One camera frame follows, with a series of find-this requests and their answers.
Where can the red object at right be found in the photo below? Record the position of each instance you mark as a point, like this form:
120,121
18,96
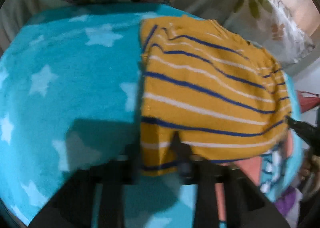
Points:
307,100

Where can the person's right hand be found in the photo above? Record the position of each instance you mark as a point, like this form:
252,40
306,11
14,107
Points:
309,166

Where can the yellow striped sweater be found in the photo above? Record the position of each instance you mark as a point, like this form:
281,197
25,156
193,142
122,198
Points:
225,97

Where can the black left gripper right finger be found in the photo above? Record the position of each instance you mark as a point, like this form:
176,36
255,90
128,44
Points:
223,188

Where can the blue cartoon star blanket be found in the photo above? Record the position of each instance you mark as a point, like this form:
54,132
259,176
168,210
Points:
69,84

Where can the white leaf print pillow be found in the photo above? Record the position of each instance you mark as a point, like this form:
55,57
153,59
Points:
270,24

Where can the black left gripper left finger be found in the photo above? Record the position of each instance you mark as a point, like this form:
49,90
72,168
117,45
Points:
92,197

